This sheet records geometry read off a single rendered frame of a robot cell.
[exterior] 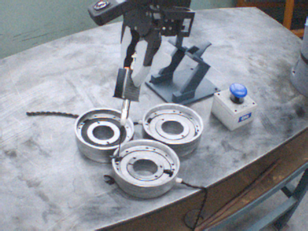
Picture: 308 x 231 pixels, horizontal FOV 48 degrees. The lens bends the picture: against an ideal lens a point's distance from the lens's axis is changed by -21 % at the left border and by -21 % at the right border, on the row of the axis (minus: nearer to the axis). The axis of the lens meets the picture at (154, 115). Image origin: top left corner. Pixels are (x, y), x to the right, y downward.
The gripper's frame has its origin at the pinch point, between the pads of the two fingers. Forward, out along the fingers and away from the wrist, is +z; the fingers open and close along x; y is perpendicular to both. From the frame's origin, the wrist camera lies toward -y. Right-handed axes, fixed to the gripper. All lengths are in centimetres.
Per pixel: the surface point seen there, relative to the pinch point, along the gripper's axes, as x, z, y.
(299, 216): -16, 80, 100
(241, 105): -6.6, 5.6, 22.6
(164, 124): -2.6, 9.8, 7.8
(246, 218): 3, 84, 76
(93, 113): 4.2, 10.2, -2.9
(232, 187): -6.6, 33.9, 33.6
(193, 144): -9.7, 8.8, 8.9
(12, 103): 19.7, 15.9, -17.6
